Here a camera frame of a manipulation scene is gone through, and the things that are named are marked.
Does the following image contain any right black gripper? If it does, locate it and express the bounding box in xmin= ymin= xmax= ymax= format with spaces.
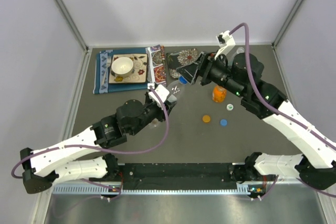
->
xmin=176 ymin=50 xmax=245 ymax=98

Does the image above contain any orange juice bottle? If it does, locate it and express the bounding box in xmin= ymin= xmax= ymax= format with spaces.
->
xmin=212 ymin=86 xmax=227 ymax=103

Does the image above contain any orange bottle cap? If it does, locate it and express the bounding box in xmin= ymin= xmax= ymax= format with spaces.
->
xmin=202 ymin=115 xmax=211 ymax=123

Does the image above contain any green label water bottle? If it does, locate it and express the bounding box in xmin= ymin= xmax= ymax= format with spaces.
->
xmin=232 ymin=47 xmax=245 ymax=58

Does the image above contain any white green bottle cap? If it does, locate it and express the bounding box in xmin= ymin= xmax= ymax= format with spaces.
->
xmin=226 ymin=104 xmax=234 ymax=111

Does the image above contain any blue bottle cap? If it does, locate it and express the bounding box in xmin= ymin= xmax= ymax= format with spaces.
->
xmin=220 ymin=119 xmax=228 ymax=126

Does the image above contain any red-blue label water bottle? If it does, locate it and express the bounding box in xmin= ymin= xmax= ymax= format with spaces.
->
xmin=167 ymin=76 xmax=188 ymax=102

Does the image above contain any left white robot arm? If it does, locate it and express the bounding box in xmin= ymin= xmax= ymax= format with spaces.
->
xmin=20 ymin=98 xmax=177 ymax=194

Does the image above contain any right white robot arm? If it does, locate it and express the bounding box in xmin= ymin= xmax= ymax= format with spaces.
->
xmin=177 ymin=53 xmax=335 ymax=190

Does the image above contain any blue patterned placemat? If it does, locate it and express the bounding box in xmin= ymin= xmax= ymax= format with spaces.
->
xmin=93 ymin=45 xmax=166 ymax=94

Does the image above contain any beige floral square plate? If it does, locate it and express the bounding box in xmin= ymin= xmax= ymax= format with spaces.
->
xmin=109 ymin=54 xmax=148 ymax=84

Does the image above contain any cream ceramic bowl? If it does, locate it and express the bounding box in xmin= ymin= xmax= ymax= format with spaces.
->
xmin=111 ymin=57 xmax=133 ymax=77

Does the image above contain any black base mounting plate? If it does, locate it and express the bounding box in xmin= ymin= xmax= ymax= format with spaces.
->
xmin=120 ymin=163 xmax=249 ymax=190

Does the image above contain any silver fork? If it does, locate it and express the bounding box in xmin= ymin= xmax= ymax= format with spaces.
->
xmin=101 ymin=56 xmax=112 ymax=89

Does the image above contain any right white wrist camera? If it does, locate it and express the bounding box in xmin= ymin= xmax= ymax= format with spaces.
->
xmin=214 ymin=30 xmax=236 ymax=59

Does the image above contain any aluminium slotted rail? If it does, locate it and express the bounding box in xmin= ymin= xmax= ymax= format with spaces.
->
xmin=52 ymin=163 xmax=329 ymax=196

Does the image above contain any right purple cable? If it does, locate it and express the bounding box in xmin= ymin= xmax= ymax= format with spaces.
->
xmin=230 ymin=23 xmax=336 ymax=200

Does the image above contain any right aluminium corner post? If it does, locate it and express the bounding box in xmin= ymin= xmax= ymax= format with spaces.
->
xmin=271 ymin=0 xmax=305 ymax=48

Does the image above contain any aluminium corner post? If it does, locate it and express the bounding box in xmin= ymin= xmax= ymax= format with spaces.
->
xmin=271 ymin=0 xmax=305 ymax=48
xmin=54 ymin=0 xmax=89 ymax=51

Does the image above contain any left aluminium corner post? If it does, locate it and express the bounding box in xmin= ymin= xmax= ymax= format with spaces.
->
xmin=54 ymin=0 xmax=89 ymax=51

